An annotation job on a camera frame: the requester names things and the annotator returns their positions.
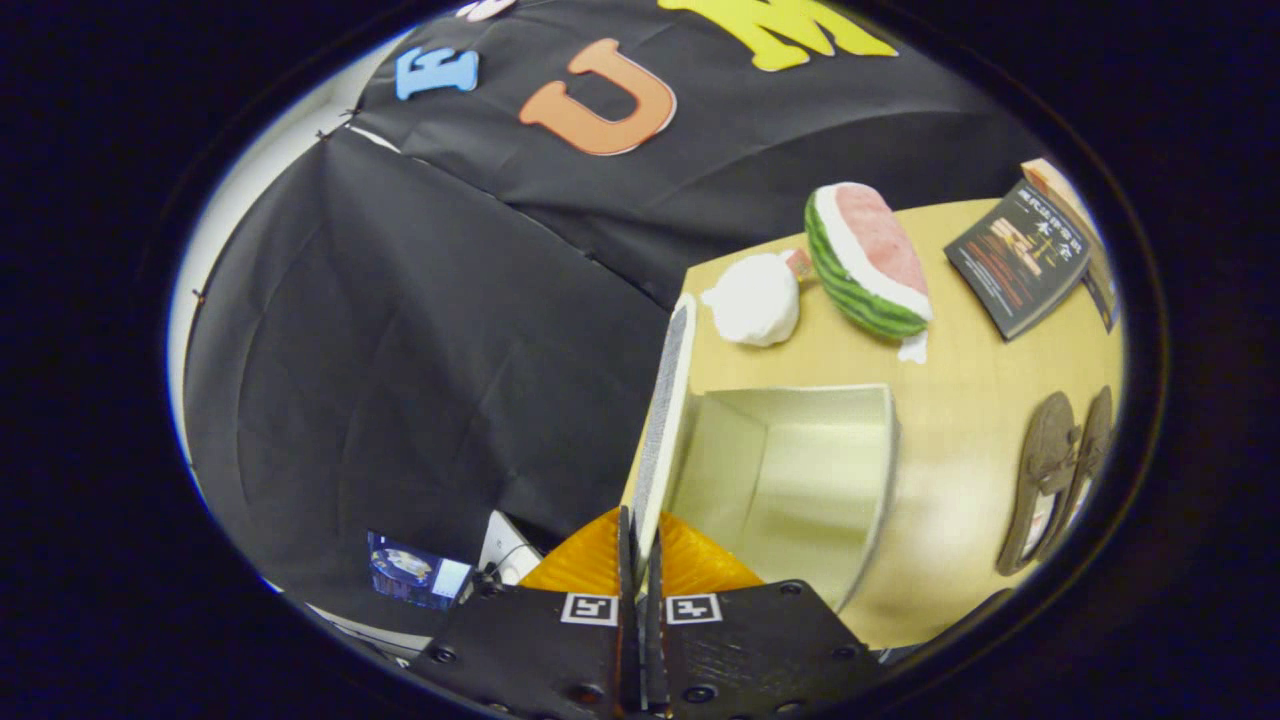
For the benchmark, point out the lit blue screen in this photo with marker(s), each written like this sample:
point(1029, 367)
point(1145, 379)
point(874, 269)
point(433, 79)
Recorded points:
point(410, 570)

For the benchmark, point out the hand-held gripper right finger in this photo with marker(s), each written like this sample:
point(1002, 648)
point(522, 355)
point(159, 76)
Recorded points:
point(655, 640)

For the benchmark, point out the watermelon slice plush toy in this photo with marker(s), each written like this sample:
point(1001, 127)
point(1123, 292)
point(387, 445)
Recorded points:
point(860, 270)

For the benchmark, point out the black backdrop cloth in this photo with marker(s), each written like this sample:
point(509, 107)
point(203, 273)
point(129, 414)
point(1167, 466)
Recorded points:
point(420, 350)

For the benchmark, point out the white flat device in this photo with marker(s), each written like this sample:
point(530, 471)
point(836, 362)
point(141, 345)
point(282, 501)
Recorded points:
point(510, 550)

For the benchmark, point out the white plush toy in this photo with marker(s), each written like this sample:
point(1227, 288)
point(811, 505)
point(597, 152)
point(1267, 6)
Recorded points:
point(755, 300)

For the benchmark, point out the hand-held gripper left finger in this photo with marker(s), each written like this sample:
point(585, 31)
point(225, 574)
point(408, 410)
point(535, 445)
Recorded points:
point(627, 640)

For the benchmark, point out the beige cover book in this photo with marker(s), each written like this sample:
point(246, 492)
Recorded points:
point(1055, 182)

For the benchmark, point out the brown fuzzy shoe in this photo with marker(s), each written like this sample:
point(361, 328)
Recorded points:
point(1095, 450)
point(1040, 470)

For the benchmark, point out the beige fabric storage box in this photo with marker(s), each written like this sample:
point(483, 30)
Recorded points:
point(800, 480)

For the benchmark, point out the black cover book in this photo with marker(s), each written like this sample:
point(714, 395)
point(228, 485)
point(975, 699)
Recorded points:
point(1020, 255)

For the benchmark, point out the blue cover book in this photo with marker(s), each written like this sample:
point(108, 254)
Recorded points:
point(1105, 300)

